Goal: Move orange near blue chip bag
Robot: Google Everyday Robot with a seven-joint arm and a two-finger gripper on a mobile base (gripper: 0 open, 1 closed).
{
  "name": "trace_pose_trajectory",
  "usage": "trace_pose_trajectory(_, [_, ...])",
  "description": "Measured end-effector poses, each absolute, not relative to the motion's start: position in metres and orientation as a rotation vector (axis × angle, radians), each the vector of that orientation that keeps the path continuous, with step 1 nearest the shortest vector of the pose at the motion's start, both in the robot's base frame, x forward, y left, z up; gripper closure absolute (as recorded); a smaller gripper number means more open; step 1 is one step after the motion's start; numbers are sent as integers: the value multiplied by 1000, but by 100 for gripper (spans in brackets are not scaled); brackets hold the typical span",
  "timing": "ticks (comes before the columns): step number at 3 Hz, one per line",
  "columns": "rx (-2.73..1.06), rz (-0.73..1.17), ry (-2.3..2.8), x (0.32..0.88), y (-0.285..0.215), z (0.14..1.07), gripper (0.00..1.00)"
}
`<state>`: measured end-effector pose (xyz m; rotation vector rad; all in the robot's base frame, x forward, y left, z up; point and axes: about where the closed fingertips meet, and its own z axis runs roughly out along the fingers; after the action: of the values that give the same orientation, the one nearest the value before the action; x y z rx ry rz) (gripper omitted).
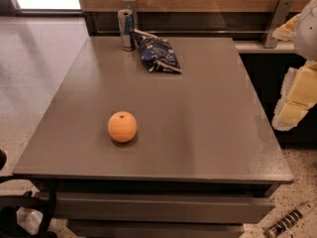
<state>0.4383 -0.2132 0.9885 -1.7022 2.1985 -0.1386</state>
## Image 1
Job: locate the blue chip bag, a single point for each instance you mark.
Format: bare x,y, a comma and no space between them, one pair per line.
156,54

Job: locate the orange fruit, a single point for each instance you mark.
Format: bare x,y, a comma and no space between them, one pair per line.
122,127

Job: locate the striped tool on floor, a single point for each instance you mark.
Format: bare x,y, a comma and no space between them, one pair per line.
285,223

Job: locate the black chair frame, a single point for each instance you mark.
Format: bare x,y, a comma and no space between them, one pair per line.
9,206

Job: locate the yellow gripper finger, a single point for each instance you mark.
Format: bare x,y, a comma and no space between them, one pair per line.
298,95
287,31

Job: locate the grey metal bracket right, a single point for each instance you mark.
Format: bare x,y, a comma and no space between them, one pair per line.
277,18

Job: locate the grey metal bracket left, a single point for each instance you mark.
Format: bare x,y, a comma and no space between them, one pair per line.
131,5

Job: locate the grey metal bracket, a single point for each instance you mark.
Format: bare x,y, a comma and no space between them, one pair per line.
131,5
277,18

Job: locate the grey table drawer unit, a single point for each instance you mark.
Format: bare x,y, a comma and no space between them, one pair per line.
115,209

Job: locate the silver blue energy drink can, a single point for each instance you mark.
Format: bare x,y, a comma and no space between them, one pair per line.
126,27

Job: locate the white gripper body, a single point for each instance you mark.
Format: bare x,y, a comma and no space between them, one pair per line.
307,34

